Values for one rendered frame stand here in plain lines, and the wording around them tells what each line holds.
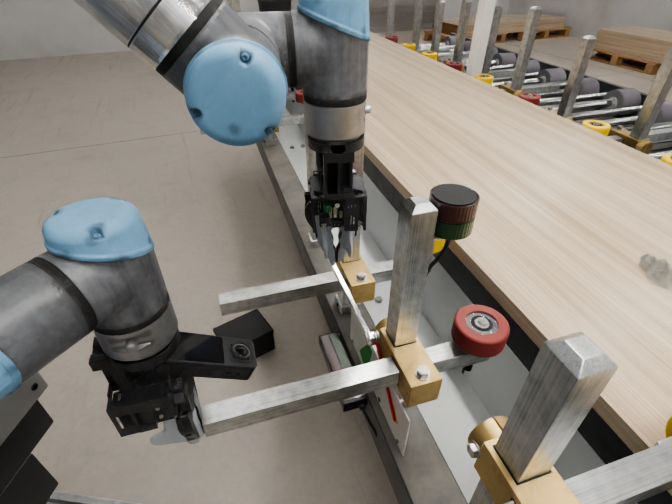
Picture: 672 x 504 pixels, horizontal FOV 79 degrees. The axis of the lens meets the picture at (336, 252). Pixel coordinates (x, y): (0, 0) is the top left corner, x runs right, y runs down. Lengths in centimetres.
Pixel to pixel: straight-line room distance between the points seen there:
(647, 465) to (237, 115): 49
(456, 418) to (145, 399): 59
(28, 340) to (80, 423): 145
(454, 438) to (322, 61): 68
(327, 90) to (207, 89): 19
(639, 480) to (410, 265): 31
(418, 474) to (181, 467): 100
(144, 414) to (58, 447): 126
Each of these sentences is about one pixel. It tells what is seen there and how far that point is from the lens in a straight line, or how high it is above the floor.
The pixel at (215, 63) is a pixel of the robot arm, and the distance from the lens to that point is 32.
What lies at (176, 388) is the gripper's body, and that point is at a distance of 51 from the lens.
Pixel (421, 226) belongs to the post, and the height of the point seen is 109.
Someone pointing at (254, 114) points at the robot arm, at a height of 126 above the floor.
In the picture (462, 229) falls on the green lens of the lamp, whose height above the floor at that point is 108.
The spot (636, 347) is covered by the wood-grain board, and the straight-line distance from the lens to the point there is 73.
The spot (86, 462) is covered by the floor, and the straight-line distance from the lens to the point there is 171.
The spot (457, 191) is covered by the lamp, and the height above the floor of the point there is 111.
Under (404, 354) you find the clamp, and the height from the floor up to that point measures 87.
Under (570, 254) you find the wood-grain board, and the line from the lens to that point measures 87.
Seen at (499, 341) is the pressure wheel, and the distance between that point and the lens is 64.
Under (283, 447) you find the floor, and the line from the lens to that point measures 154.
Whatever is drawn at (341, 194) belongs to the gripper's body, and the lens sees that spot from 51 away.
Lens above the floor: 136
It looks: 37 degrees down
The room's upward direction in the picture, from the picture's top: straight up
